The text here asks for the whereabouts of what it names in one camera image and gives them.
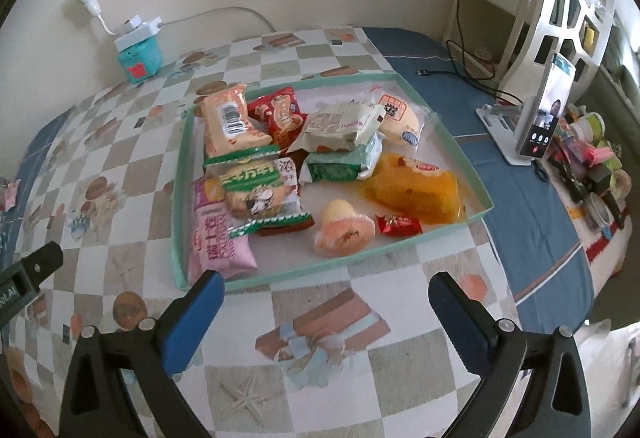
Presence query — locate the pink cake roll packet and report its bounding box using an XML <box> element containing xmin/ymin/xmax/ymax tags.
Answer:
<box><xmin>187</xmin><ymin>178</ymin><xmax>258</xmax><ymax>284</ymax></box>

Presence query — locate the green snack packet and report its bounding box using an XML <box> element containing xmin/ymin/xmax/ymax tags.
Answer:
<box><xmin>300</xmin><ymin>135</ymin><xmax>383</xmax><ymax>184</ymax></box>

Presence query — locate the pile of craft tape rolls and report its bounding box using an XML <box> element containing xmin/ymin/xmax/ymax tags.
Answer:
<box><xmin>547</xmin><ymin>105</ymin><xmax>633</xmax><ymax>239</ymax></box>

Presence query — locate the orange jelly cup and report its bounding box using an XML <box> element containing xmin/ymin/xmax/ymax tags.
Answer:
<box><xmin>314</xmin><ymin>199</ymin><xmax>376</xmax><ymax>258</ymax></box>

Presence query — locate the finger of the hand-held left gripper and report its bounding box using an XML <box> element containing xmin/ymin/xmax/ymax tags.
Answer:
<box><xmin>17</xmin><ymin>242</ymin><xmax>63</xmax><ymax>290</ymax></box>

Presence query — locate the small pink packet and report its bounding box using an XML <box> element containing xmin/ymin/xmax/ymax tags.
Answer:
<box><xmin>0</xmin><ymin>178</ymin><xmax>20</xmax><ymax>211</ymax></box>

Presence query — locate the white cloth with red trim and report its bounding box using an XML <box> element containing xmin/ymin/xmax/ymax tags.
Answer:
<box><xmin>545</xmin><ymin>158</ymin><xmax>640</xmax><ymax>284</ymax></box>

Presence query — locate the orange barcode snack packet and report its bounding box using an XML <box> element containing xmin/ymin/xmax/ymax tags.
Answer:
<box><xmin>201</xmin><ymin>85</ymin><xmax>273</xmax><ymax>159</ymax></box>

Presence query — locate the smartphone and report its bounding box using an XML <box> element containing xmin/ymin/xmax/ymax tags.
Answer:
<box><xmin>517</xmin><ymin>52</ymin><xmax>576</xmax><ymax>159</ymax></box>

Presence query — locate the black cable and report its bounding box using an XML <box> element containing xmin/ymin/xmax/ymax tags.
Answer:
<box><xmin>417</xmin><ymin>0</ymin><xmax>531</xmax><ymax>106</ymax></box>

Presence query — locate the teal toy box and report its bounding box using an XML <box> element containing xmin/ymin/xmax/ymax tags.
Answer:
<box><xmin>116</xmin><ymin>37</ymin><xmax>163</xmax><ymax>84</ymax></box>

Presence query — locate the teal shallow box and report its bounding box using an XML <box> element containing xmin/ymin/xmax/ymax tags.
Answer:
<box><xmin>171</xmin><ymin>72</ymin><xmax>496</xmax><ymax>293</ymax></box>

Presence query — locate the small red candy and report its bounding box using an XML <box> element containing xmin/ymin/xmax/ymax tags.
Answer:
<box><xmin>375</xmin><ymin>214</ymin><xmax>423</xmax><ymax>236</ymax></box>

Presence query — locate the yellow cake packet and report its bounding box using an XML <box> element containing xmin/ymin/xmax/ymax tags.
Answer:
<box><xmin>360</xmin><ymin>153</ymin><xmax>466</xmax><ymax>225</ymax></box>

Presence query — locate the white phone stand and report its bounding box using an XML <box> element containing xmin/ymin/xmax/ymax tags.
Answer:
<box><xmin>475</xmin><ymin>100</ymin><xmax>543</xmax><ymax>166</ymax></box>

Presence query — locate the white power strip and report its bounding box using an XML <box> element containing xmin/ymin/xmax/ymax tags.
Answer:
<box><xmin>114</xmin><ymin>17</ymin><xmax>163</xmax><ymax>51</ymax></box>

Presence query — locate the thick white power cord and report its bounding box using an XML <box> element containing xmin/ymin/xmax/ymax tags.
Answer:
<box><xmin>95</xmin><ymin>5</ymin><xmax>123</xmax><ymax>38</ymax></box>

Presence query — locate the red and white snack packet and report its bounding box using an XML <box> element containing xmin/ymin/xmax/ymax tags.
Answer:
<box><xmin>257</xmin><ymin>157</ymin><xmax>317</xmax><ymax>237</ymax></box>

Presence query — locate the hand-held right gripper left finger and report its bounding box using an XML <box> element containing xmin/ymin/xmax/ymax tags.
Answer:
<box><xmin>59</xmin><ymin>269</ymin><xmax>226</xmax><ymax>438</ymax></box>

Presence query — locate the green-edged cookie packet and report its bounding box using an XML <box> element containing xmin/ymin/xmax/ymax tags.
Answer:
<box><xmin>202</xmin><ymin>145</ymin><xmax>313</xmax><ymax>239</ymax></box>

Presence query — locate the checkered printed tablecloth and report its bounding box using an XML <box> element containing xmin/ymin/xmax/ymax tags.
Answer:
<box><xmin>0</xmin><ymin>25</ymin><xmax>521</xmax><ymax>438</ymax></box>

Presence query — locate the thin white cable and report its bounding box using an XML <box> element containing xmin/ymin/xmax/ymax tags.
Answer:
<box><xmin>160</xmin><ymin>6</ymin><xmax>278</xmax><ymax>34</ymax></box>

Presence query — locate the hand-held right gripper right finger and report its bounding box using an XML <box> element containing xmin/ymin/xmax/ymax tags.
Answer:
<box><xmin>428</xmin><ymin>271</ymin><xmax>591</xmax><ymax>438</ymax></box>

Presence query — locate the clear bun packet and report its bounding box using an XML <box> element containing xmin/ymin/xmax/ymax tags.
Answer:
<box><xmin>367</xmin><ymin>85</ymin><xmax>441</xmax><ymax>149</ymax></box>

